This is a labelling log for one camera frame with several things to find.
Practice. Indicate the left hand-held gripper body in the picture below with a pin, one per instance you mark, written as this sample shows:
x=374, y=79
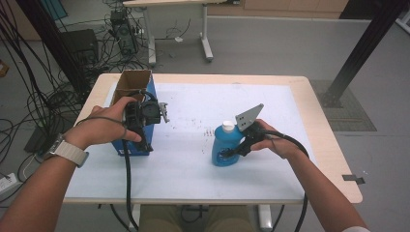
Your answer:
x=146, y=112

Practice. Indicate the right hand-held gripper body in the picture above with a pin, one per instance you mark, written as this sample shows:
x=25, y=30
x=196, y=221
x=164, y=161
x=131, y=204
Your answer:
x=254, y=135

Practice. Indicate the blue detergent bottle white cap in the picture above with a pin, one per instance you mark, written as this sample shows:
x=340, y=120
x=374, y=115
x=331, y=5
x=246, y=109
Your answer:
x=222, y=138

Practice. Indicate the blue cardboard box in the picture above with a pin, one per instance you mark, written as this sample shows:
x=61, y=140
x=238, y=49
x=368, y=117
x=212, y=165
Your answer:
x=132, y=80

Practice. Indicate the person's right hand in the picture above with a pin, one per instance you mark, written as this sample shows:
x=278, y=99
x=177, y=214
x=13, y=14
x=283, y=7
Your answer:
x=283, y=145

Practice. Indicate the person's left hand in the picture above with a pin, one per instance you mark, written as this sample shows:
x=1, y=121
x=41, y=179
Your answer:
x=100, y=129

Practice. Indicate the white table mat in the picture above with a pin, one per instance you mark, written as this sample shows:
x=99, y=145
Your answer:
x=193, y=174

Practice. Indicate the person's right leg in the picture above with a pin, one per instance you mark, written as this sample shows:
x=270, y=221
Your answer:
x=230, y=220

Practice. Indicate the person's leg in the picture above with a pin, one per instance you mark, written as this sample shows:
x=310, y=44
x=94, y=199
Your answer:
x=161, y=220
x=230, y=220

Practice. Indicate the wristwatch with white band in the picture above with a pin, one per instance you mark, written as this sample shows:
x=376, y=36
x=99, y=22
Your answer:
x=69, y=151

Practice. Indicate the white table leg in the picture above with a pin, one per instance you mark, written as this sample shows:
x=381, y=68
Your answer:
x=265, y=217
x=136, y=216

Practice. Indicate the white desk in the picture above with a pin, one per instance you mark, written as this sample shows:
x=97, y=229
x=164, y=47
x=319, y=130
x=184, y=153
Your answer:
x=150, y=35

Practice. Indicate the white power adapter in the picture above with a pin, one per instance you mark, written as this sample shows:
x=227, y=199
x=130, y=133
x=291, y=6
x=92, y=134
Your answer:
x=178, y=39

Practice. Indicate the person's left leg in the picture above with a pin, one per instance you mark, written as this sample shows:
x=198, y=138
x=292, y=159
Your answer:
x=161, y=220

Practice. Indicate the black computer tower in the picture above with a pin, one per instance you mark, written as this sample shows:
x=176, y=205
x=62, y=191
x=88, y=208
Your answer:
x=124, y=32

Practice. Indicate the black box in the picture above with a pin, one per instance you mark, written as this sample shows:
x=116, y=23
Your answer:
x=80, y=45

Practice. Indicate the wooden cabinet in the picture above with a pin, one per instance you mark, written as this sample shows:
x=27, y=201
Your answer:
x=290, y=8

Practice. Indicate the white power strip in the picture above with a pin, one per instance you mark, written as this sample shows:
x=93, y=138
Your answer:
x=7, y=183

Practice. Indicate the white shirt sleeve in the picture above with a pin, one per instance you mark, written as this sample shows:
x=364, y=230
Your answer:
x=356, y=229

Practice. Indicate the teal panel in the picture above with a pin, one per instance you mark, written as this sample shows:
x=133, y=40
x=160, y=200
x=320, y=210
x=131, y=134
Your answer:
x=54, y=8

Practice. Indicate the orange box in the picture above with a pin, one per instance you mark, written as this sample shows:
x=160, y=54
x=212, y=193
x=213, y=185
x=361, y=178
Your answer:
x=3, y=68

